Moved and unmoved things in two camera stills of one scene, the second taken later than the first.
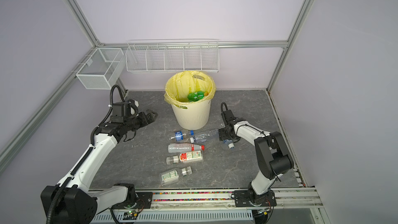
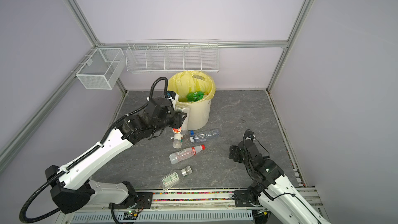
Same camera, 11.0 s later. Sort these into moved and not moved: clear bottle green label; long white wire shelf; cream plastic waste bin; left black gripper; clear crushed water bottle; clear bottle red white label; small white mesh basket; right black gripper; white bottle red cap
Moved: clear bottle green label; white bottle red cap; clear bottle red white label; right black gripper; left black gripper
Not moved: small white mesh basket; clear crushed water bottle; long white wire shelf; cream plastic waste bin
